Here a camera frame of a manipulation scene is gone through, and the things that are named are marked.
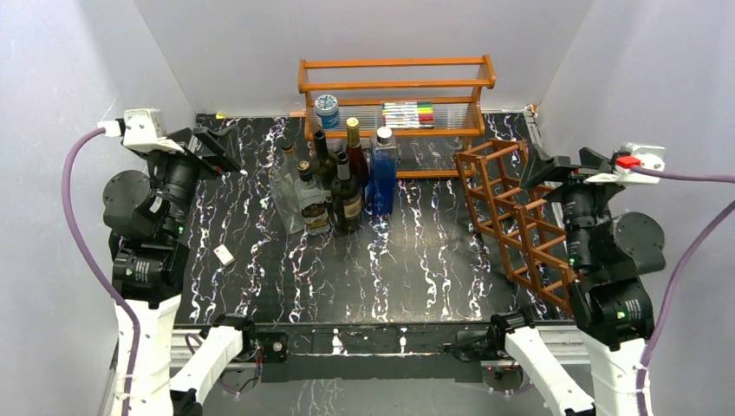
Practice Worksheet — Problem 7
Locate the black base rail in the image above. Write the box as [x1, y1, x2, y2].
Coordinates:
[228, 322, 521, 384]

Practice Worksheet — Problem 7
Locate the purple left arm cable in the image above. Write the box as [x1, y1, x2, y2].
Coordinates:
[61, 127, 142, 416]

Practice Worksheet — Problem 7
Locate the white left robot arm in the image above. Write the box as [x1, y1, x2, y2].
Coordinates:
[102, 126, 259, 415]

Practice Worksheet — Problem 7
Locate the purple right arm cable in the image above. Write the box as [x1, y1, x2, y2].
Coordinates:
[628, 165, 735, 416]

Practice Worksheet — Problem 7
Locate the dark bottle rack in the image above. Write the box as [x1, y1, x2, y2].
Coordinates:
[295, 160, 331, 236]

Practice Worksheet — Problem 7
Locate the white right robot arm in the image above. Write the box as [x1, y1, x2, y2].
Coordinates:
[488, 143, 666, 415]

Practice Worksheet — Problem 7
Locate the dark green wine bottle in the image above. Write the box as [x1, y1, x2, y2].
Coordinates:
[311, 130, 337, 192]

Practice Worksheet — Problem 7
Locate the small white card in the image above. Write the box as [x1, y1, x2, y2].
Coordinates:
[214, 244, 235, 267]

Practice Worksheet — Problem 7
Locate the wooden wine rack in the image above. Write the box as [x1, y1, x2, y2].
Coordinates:
[453, 139, 575, 313]

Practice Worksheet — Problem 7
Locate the blue lidded jar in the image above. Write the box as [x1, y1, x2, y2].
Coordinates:
[314, 94, 340, 129]

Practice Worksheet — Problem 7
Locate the clear glass bottle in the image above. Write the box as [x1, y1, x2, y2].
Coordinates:
[281, 142, 300, 183]

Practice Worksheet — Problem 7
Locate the orange wooden shelf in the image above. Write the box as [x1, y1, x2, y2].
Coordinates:
[297, 55, 498, 149]

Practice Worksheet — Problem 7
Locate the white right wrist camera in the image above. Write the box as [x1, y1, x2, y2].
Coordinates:
[583, 143, 667, 185]

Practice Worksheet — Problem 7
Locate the silver capped wine bottle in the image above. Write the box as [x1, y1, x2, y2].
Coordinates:
[330, 152, 362, 232]

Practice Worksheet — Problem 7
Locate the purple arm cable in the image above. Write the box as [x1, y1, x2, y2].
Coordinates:
[628, 165, 735, 416]
[61, 127, 142, 416]

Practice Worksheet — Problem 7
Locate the blue glass bottle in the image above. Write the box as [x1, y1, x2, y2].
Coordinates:
[369, 127, 399, 215]

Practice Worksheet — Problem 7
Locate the gold foil wine bottle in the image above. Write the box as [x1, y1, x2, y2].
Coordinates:
[346, 117, 369, 188]

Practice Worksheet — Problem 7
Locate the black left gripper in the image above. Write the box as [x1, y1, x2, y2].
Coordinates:
[146, 123, 241, 237]

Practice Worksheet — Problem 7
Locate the marker pen set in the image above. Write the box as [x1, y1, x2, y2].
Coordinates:
[381, 101, 435, 129]

